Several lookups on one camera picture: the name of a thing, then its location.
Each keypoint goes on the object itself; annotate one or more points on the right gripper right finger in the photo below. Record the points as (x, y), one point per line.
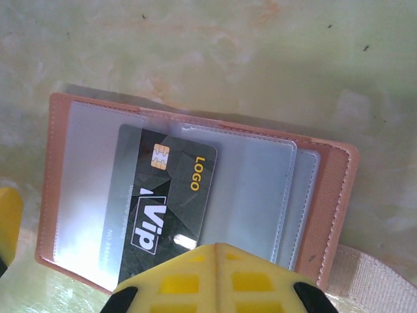
(260, 287)

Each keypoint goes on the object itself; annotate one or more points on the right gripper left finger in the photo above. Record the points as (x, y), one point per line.
(176, 287)

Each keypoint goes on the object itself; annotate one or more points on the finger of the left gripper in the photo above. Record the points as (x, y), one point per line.
(9, 221)

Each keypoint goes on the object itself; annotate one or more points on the black VIP card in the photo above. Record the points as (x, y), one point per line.
(169, 202)

